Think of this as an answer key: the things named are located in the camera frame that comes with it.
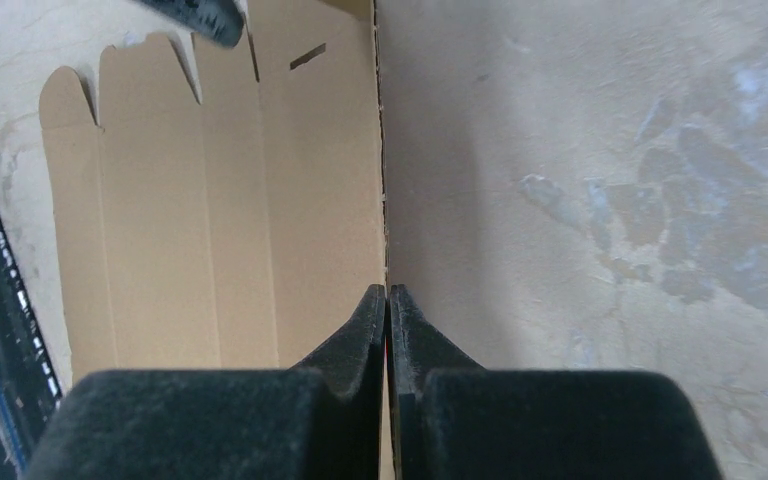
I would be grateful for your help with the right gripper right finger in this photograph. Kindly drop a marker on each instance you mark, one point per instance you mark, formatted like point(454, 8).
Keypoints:
point(452, 418)

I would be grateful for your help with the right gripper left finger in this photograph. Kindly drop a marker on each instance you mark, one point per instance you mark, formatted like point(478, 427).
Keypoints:
point(319, 419)

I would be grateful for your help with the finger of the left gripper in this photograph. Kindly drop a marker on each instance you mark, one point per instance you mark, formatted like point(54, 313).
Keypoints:
point(220, 21)

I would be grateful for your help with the brown cardboard box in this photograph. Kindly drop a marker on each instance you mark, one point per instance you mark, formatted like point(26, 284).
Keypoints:
point(228, 217)

